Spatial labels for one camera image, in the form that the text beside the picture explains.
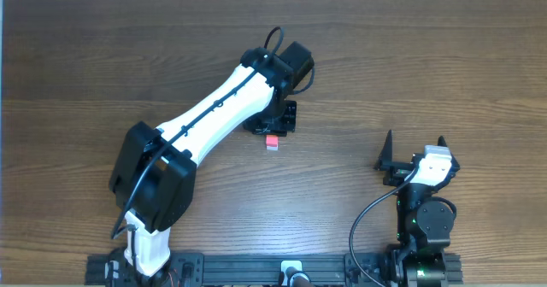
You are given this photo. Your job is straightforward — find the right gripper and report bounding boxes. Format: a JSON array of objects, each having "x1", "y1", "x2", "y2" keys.
[{"x1": 373, "y1": 129, "x2": 462, "y2": 188}]

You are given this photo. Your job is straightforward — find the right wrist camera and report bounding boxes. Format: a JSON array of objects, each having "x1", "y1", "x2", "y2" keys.
[{"x1": 410, "y1": 144, "x2": 453, "y2": 187}]

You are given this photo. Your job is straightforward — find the mounting rail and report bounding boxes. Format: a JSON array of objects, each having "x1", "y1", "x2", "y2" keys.
[{"x1": 85, "y1": 252, "x2": 463, "y2": 287}]

